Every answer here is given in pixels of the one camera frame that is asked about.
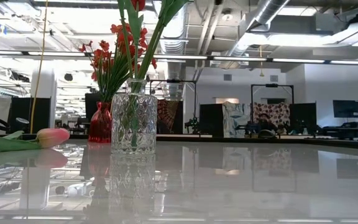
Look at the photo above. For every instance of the red glass vase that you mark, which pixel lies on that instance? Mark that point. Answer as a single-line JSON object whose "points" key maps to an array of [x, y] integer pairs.
{"points": [[99, 124]]}

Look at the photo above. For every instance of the black station frame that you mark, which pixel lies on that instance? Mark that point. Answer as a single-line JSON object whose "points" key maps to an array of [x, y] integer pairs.
{"points": [[272, 85], [172, 81]]}

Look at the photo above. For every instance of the clear cut-glass vase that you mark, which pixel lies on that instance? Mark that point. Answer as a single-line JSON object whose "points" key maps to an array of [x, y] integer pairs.
{"points": [[134, 124]]}

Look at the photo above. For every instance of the floral patterned cloth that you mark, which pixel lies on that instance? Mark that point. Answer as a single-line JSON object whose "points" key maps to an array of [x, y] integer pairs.
{"points": [[275, 110]]}

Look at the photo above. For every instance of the black partition panel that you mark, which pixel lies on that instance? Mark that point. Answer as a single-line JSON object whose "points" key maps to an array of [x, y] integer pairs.
{"points": [[211, 119], [303, 116], [92, 105], [30, 115]]}

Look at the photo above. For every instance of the long ceiling light strip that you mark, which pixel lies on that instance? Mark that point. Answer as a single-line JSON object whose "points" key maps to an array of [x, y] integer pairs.
{"points": [[179, 57]]}

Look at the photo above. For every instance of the red flower bouquet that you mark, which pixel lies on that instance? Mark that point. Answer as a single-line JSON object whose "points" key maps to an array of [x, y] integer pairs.
{"points": [[110, 71]]}

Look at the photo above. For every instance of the pink yellow artificial tulip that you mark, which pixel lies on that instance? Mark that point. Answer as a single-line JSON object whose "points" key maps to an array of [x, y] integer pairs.
{"points": [[53, 137]]}

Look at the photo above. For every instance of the black wall monitor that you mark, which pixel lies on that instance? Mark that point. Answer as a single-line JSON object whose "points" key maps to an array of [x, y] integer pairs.
{"points": [[346, 109]]}

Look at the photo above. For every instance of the red mandala cloth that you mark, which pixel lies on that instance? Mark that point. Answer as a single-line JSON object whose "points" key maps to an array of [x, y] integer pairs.
{"points": [[168, 113]]}

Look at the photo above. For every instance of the silver ventilation duct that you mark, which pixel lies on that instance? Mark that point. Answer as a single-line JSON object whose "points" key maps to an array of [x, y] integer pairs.
{"points": [[176, 46]]}

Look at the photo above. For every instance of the green tulip stems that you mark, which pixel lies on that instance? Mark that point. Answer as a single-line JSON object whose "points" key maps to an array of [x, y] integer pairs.
{"points": [[148, 57]]}

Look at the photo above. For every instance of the blue white patterned cloth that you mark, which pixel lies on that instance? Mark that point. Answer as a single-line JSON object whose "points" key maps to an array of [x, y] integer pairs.
{"points": [[236, 119]]}

